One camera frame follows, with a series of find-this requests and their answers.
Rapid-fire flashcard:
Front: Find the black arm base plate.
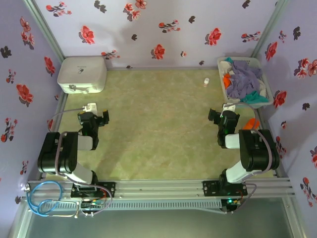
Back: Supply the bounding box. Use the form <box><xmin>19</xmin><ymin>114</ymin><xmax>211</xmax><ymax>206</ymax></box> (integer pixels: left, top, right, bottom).
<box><xmin>202</xmin><ymin>180</ymin><xmax>248</xmax><ymax>197</ymax></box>
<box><xmin>70</xmin><ymin>181</ymin><xmax>116</xmax><ymax>198</ymax></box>

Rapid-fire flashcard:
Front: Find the grey right arm cable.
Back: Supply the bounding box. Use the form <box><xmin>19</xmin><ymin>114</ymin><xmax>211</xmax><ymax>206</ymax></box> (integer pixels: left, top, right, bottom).
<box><xmin>232</xmin><ymin>103</ymin><xmax>274</xmax><ymax>214</ymax></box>

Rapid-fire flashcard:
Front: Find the aluminium front frame rail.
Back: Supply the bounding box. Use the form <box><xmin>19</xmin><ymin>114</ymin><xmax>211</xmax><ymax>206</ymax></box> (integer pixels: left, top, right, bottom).
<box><xmin>27</xmin><ymin>177</ymin><xmax>297</xmax><ymax>199</ymax></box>

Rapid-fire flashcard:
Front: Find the grey slotted cable duct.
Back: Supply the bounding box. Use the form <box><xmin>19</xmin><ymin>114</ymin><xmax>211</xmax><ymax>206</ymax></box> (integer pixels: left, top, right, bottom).
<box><xmin>79</xmin><ymin>199</ymin><xmax>222</xmax><ymax>210</ymax></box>

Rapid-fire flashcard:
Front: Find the grey left arm cable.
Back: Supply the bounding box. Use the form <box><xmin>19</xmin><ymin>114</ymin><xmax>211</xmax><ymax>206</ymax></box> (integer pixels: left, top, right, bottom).
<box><xmin>47</xmin><ymin>108</ymin><xmax>113</xmax><ymax>216</ymax></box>

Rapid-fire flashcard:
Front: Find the white zippered case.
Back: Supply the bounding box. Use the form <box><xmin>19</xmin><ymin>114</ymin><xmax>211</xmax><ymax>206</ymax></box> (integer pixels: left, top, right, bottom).
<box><xmin>56</xmin><ymin>56</ymin><xmax>107</xmax><ymax>94</ymax></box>

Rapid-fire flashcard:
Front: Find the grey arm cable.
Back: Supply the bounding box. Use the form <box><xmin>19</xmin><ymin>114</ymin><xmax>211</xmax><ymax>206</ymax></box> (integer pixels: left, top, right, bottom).
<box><xmin>232</xmin><ymin>103</ymin><xmax>274</xmax><ymax>214</ymax></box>
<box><xmin>47</xmin><ymin>108</ymin><xmax>113</xmax><ymax>216</ymax></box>

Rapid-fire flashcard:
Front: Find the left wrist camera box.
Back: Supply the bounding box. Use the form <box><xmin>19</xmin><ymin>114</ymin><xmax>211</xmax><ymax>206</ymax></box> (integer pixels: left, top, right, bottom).
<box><xmin>81</xmin><ymin>103</ymin><xmax>98</xmax><ymax>112</ymax></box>

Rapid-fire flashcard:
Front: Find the blue cable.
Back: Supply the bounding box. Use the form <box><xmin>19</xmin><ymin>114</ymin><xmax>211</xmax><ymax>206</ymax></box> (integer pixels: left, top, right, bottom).
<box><xmin>26</xmin><ymin>180</ymin><xmax>77</xmax><ymax>218</ymax></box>

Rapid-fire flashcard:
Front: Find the white plastic laundry basket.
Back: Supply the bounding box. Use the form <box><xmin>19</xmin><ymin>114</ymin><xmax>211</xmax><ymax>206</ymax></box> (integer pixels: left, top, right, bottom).
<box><xmin>217</xmin><ymin>57</ymin><xmax>275</xmax><ymax>109</ymax></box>

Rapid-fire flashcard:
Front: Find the aluminium side frame rail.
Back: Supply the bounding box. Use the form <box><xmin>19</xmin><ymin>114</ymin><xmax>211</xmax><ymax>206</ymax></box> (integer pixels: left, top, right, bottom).
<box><xmin>255</xmin><ymin>108</ymin><xmax>289</xmax><ymax>179</ymax></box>
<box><xmin>39</xmin><ymin>93</ymin><xmax>69</xmax><ymax>180</ymax></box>

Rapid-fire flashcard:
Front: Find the purple t-shirt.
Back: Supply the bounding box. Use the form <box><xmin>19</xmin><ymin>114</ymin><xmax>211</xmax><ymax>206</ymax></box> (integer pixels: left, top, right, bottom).
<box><xmin>226</xmin><ymin>60</ymin><xmax>263</xmax><ymax>99</ymax></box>

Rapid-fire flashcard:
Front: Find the white t-shirt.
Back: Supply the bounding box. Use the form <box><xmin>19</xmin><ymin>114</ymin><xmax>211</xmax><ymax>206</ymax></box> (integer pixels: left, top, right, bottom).
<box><xmin>219</xmin><ymin>60</ymin><xmax>267</xmax><ymax>96</ymax></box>

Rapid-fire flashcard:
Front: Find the teal t-shirt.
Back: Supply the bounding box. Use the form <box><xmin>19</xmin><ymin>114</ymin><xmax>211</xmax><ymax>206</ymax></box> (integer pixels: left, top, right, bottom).
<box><xmin>241</xmin><ymin>91</ymin><xmax>270</xmax><ymax>104</ymax></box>

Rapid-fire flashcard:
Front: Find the aluminium frame post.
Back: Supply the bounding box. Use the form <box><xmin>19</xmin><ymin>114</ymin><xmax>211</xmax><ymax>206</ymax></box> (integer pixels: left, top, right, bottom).
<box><xmin>250</xmin><ymin>0</ymin><xmax>291</xmax><ymax>60</ymax></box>
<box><xmin>22</xmin><ymin>0</ymin><xmax>66</xmax><ymax>64</ymax></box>

